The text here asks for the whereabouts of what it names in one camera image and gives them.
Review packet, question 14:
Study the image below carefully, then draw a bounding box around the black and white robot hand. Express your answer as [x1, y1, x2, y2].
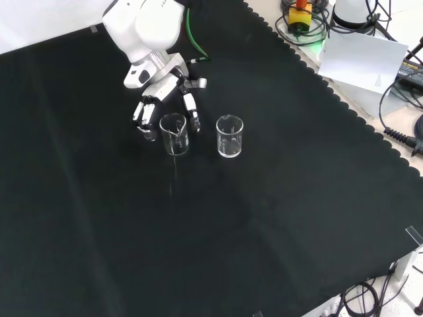
[123, 52, 208, 143]

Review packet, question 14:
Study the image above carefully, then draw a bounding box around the clear glass beaker with spout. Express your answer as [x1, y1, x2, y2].
[159, 113, 190, 157]

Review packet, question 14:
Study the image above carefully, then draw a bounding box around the clear glass rod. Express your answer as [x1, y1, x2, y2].
[169, 155, 178, 207]

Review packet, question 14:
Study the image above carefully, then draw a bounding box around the black bench cloth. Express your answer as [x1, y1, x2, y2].
[0, 0, 423, 317]

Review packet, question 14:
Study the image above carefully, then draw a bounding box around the yellow stop button box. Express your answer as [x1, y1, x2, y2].
[288, 0, 313, 34]

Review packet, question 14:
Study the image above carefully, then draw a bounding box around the pale board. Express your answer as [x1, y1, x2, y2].
[317, 26, 410, 97]

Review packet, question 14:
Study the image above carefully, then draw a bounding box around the white round stand base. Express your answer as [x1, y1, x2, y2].
[331, 0, 381, 29]

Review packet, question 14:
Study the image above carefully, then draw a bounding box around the black power adapter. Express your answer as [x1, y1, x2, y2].
[395, 57, 423, 87]

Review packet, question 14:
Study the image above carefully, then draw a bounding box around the black tripod leg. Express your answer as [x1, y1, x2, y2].
[404, 35, 423, 61]

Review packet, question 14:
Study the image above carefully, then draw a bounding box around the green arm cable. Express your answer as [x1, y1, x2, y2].
[186, 6, 213, 64]

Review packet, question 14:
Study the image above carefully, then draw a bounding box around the green coiled cable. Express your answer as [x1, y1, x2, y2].
[275, 6, 330, 48]

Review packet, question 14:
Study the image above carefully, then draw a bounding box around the black adapter cable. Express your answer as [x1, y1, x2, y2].
[377, 71, 423, 133]

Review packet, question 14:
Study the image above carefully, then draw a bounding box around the black ribbed cable plug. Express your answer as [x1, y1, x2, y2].
[383, 127, 423, 157]

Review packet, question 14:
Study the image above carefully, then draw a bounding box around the black coiled floor cable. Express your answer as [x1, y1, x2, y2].
[339, 279, 381, 317]

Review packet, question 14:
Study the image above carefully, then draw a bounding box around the aluminium bench bracket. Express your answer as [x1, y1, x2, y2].
[394, 246, 423, 282]

